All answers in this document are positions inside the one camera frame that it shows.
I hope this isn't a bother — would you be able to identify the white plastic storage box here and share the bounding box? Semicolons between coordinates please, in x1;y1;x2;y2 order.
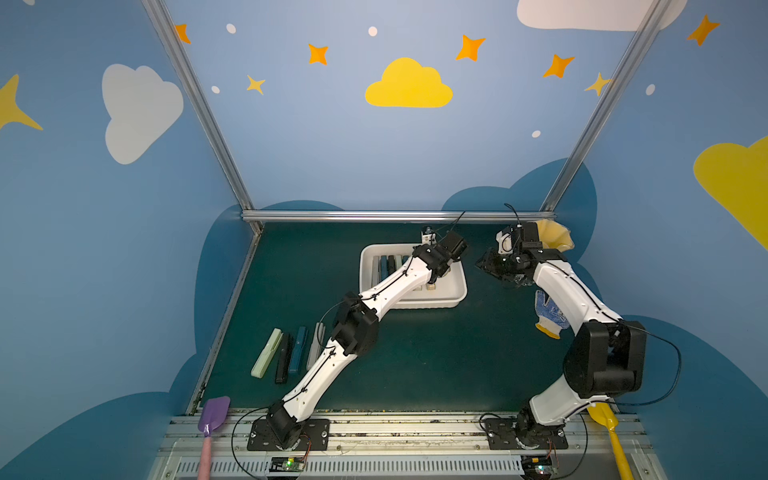
359;243;468;310

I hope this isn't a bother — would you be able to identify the grey pliers group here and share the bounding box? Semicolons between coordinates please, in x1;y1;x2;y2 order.
306;322;325;371

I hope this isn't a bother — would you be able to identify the black pliers group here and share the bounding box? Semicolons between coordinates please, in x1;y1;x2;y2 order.
387;255;398;276
275;333;293;384

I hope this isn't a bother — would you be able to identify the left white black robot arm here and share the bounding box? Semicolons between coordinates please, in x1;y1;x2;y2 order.
265;231;467;449

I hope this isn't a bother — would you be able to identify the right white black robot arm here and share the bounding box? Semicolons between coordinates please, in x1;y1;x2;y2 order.
477;221;646;449

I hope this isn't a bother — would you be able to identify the light green pliers far left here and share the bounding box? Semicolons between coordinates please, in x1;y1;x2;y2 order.
250;328;283;379

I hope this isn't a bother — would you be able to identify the yellow ruffled glass vase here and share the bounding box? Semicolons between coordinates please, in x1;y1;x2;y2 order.
536;219;575;252

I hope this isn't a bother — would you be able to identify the blue white work glove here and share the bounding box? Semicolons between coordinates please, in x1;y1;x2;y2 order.
534;290;570;340

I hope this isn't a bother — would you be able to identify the yellow toy shovel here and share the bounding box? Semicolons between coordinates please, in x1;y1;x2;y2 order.
587;403;634;480

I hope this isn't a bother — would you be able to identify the right green circuit board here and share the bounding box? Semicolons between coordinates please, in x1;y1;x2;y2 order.
521;456;557;480

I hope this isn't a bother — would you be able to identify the green circuit board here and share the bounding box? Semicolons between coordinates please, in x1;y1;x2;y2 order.
521;456;557;480
268;457;307;475

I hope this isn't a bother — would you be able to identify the left green circuit board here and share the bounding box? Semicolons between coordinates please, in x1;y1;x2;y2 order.
268;457;307;475

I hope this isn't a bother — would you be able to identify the purple toy shovel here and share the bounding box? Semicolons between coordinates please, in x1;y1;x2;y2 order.
197;396;231;480

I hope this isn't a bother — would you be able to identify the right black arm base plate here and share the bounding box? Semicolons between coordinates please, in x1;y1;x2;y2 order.
482;417;569;451

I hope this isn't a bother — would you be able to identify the aluminium frame rear bar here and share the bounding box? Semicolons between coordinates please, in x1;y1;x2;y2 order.
241;209;555;224

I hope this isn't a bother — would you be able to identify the aluminium rail base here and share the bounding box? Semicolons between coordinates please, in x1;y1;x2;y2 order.
146;409;667;480

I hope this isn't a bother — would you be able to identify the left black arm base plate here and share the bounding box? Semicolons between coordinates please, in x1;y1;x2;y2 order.
246;418;330;452

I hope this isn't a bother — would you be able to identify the right aluminium frame post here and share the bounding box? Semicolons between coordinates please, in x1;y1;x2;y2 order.
539;0;673;215

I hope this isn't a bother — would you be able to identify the aluminium frame post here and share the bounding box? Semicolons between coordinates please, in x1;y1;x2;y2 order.
141;0;253;214
539;0;673;215

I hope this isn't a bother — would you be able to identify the left aluminium frame post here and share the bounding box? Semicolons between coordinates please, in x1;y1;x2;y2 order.
141;0;253;214

